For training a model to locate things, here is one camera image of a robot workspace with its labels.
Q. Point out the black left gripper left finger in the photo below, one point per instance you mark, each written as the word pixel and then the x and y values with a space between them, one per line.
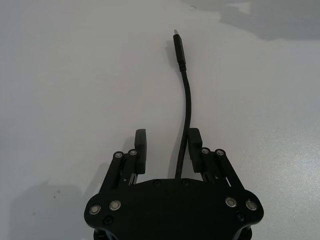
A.
pixel 140 155

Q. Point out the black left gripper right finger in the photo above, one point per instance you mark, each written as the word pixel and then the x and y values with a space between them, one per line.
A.
pixel 195 155

